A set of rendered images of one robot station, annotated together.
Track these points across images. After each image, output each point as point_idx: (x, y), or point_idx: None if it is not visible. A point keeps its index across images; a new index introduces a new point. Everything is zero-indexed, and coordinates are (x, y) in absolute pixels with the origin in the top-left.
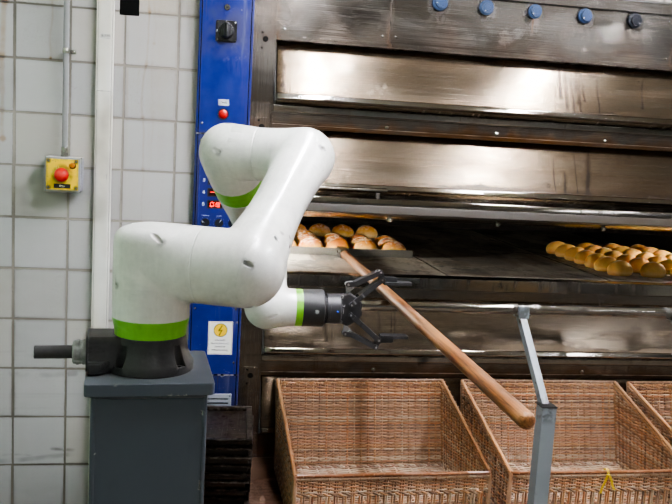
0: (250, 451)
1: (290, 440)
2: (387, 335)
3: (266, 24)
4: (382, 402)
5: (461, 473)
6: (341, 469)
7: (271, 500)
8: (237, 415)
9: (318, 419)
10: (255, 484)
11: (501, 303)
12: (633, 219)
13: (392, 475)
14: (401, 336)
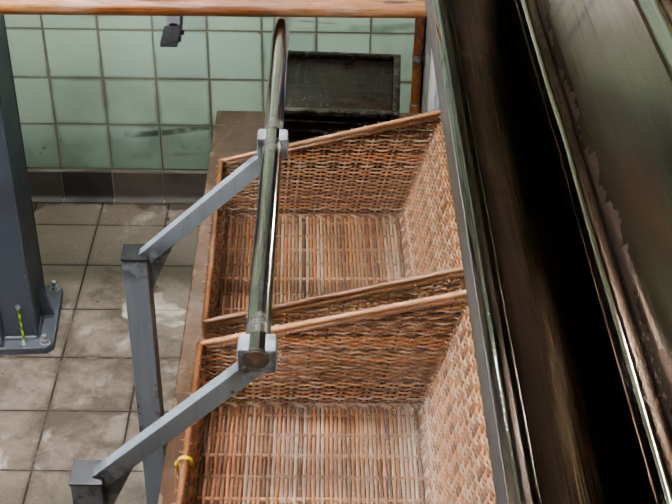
0: (286, 128)
1: (290, 144)
2: (167, 30)
3: None
4: (444, 231)
5: (205, 291)
6: (399, 271)
7: (306, 209)
8: (374, 109)
9: (427, 193)
10: (355, 200)
11: (273, 111)
12: (450, 148)
13: (211, 231)
14: (161, 38)
